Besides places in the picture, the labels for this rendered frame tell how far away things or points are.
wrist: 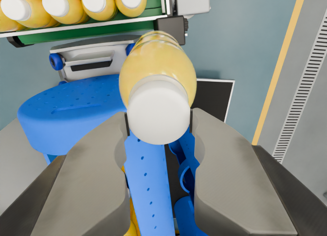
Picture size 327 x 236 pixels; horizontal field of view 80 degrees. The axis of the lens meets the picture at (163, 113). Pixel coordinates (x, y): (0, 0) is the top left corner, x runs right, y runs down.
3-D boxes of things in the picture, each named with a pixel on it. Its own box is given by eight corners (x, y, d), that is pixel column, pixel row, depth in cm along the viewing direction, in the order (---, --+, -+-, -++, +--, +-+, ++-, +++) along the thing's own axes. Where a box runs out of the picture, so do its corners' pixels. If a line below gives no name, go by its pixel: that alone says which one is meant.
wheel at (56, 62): (57, 72, 50) (65, 70, 52) (51, 54, 48) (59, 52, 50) (51, 70, 53) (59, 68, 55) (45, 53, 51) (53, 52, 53)
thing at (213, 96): (153, 208, 216) (155, 220, 203) (165, 72, 155) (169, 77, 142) (198, 205, 225) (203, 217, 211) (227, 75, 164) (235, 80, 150)
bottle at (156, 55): (154, 17, 27) (153, 26, 10) (190, 52, 29) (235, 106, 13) (123, 56, 29) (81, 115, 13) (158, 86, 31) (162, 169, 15)
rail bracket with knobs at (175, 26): (149, 45, 59) (152, 49, 50) (145, 18, 56) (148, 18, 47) (181, 41, 60) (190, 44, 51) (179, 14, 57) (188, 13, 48)
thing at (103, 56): (81, 63, 56) (68, 73, 45) (78, 54, 55) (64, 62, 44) (116, 58, 57) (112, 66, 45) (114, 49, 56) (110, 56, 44)
